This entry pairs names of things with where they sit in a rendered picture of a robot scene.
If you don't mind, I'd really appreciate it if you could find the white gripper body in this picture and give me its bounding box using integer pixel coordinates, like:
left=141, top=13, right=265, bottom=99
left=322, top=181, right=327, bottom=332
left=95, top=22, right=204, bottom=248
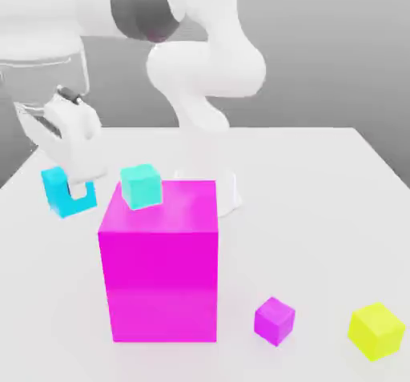
left=14, top=94, right=109, bottom=187

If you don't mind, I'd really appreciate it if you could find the small cyan cube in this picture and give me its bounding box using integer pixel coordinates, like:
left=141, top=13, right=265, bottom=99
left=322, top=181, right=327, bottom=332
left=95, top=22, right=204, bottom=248
left=40, top=166, right=98, bottom=219

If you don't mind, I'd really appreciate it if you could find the small turquoise cube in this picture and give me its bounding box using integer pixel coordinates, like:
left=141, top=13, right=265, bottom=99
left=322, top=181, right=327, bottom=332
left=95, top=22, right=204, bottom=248
left=119, top=163, right=163, bottom=211

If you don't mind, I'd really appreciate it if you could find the small purple cube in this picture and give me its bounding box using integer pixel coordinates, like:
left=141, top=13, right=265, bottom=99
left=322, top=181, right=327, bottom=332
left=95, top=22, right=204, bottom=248
left=253, top=296, right=296, bottom=347

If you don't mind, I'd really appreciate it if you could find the small yellow cube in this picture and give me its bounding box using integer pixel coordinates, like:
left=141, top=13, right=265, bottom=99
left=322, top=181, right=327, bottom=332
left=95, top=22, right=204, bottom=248
left=347, top=301, right=407, bottom=363

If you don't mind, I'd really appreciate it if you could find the large magenta box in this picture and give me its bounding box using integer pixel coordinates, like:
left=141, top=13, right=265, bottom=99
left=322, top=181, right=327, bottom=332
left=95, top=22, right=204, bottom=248
left=97, top=179, right=219, bottom=344

